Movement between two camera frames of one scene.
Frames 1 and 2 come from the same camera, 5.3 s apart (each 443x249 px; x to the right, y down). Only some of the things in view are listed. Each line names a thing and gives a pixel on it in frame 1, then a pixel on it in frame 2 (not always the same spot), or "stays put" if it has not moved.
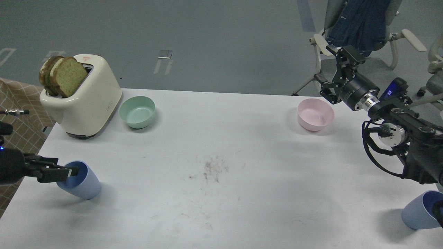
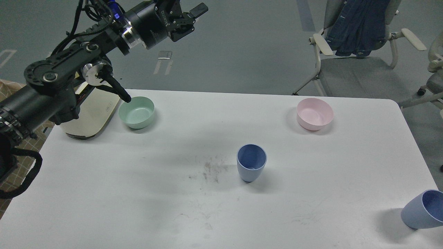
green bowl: (137, 111) stays put
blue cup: (425, 211) stays put
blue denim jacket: (360, 25) stays put
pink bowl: (314, 114) stays put
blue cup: (85, 185) to (251, 159)
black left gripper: (33, 164) to (154, 22)
